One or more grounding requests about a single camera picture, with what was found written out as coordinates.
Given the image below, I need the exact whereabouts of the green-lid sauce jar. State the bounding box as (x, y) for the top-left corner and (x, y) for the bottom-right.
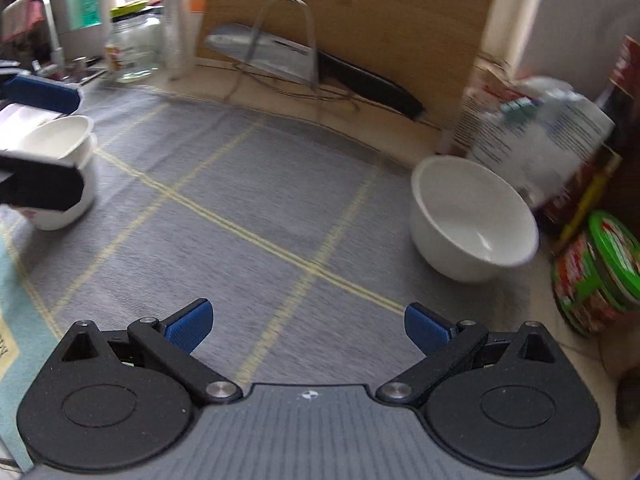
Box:
(550, 210), (640, 339)

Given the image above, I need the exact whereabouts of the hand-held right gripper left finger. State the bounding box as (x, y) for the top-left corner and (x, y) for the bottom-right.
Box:
(60, 298), (241, 408)

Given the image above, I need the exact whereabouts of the glass jar with dark lid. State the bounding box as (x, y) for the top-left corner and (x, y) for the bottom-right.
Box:
(104, 4), (164, 84)

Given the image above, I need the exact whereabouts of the white printed packet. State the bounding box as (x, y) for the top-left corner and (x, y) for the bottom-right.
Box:
(467, 75), (616, 211)

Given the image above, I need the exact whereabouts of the plain white bowl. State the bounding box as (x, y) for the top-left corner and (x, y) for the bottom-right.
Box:
(409, 154), (540, 284)

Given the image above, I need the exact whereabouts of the red and white packet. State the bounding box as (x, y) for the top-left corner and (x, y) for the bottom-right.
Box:
(459, 50), (521, 156)

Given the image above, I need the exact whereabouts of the tall plastic wrap roll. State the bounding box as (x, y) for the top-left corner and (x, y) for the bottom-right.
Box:
(162, 0), (196, 81)

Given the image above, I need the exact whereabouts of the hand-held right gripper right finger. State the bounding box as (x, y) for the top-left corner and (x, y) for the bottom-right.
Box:
(376, 303), (557, 407)

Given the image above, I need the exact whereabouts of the steel cleaver black handle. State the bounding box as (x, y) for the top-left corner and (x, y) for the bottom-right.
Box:
(205, 22), (426, 122)

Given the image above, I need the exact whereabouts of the pink striped rag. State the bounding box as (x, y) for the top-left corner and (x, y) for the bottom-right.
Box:
(0, 0), (46, 45)

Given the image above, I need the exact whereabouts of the steel sink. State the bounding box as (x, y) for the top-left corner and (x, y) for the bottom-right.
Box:
(50, 55), (109, 84)

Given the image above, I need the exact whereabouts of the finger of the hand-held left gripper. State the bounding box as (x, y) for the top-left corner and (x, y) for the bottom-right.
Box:
(0, 154), (87, 212)
(0, 72), (85, 116)

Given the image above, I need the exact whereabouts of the bamboo cutting board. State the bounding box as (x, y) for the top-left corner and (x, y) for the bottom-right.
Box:
(195, 0), (503, 129)

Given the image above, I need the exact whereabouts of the grey blue checked cloth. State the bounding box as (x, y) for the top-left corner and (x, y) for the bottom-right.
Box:
(0, 82), (533, 391)

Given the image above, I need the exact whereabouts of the steel faucet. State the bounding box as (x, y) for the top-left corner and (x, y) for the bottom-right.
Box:
(30, 0), (66, 69)

